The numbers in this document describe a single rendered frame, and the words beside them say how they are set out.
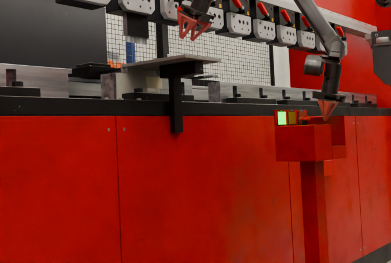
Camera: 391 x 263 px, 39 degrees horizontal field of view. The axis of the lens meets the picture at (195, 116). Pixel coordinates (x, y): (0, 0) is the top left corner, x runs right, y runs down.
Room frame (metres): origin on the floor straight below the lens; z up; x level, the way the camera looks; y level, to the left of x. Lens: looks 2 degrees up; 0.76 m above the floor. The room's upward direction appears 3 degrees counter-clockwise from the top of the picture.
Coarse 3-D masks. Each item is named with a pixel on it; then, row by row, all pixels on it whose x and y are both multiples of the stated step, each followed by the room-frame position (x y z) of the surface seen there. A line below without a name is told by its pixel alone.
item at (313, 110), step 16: (0, 96) 1.27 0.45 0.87; (16, 96) 1.30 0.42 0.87; (0, 112) 1.27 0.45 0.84; (16, 112) 1.30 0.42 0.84; (32, 112) 1.33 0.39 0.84; (48, 112) 1.37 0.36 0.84; (64, 112) 1.41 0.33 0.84; (80, 112) 1.45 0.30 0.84; (96, 112) 1.49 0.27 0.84; (112, 112) 1.54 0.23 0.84; (128, 112) 1.59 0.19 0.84; (144, 112) 1.64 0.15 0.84; (160, 112) 1.70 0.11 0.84; (192, 112) 1.82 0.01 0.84; (208, 112) 1.89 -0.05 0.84; (224, 112) 1.96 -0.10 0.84; (240, 112) 2.04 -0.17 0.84; (256, 112) 2.13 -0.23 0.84; (272, 112) 2.22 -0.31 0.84; (320, 112) 2.56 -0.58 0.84; (336, 112) 2.70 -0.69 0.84; (352, 112) 2.86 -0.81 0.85; (368, 112) 3.03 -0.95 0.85; (384, 112) 3.22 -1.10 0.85
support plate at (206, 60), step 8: (176, 56) 1.61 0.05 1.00; (184, 56) 1.60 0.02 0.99; (192, 56) 1.62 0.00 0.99; (200, 56) 1.65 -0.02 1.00; (128, 64) 1.74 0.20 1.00; (136, 64) 1.72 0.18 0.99; (144, 64) 1.70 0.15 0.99; (152, 64) 1.71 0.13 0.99; (160, 64) 1.72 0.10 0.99; (168, 64) 1.73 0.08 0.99
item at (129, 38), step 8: (128, 16) 1.80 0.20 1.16; (136, 16) 1.83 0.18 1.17; (144, 16) 1.86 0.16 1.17; (128, 24) 1.80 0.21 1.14; (136, 24) 1.83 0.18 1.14; (144, 24) 1.86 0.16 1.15; (128, 32) 1.80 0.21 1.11; (136, 32) 1.83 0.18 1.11; (144, 32) 1.86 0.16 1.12; (128, 40) 1.81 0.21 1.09; (136, 40) 1.84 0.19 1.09; (144, 40) 1.87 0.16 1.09
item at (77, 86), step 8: (72, 80) 1.91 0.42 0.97; (80, 80) 1.94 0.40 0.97; (88, 80) 1.97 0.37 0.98; (96, 80) 2.00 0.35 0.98; (72, 88) 1.90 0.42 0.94; (80, 88) 1.93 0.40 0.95; (88, 88) 1.96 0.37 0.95; (96, 88) 1.99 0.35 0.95; (192, 88) 2.44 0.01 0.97; (200, 88) 2.48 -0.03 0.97; (72, 96) 1.92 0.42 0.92; (80, 96) 1.94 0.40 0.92; (88, 96) 1.96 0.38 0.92; (96, 96) 1.99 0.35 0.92; (200, 96) 2.47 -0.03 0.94
